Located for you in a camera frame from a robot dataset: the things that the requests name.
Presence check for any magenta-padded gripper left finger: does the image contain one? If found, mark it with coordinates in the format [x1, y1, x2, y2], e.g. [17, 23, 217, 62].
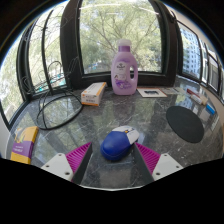
[40, 142, 94, 185]

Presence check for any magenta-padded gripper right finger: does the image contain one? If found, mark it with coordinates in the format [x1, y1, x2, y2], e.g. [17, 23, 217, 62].
[132, 142, 184, 185]

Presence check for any orange and white carton box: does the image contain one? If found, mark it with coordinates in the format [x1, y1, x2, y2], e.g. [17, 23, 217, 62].
[80, 81, 108, 107]

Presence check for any maroon book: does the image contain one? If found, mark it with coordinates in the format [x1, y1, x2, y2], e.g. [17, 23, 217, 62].
[186, 88, 201, 98]

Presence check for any yellow and purple box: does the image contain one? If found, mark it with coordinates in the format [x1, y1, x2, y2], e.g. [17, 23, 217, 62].
[9, 125, 40, 165]

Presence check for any blue and white computer mouse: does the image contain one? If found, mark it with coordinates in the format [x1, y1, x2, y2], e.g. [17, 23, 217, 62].
[100, 125, 141, 162]

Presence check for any black cable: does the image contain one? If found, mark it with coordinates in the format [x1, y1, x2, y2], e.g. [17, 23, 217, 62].
[35, 60, 84, 131]

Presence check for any white card with dark print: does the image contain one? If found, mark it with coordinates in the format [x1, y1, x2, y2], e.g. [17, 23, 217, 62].
[136, 87, 168, 99]

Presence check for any round black mouse pad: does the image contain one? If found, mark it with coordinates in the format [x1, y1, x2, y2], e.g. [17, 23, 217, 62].
[165, 105, 205, 144]

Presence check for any purple detergent bottle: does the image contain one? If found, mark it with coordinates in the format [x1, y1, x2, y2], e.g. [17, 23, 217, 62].
[110, 38, 139, 97]

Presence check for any small blue box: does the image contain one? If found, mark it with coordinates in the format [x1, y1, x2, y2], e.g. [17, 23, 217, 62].
[205, 103, 217, 116]

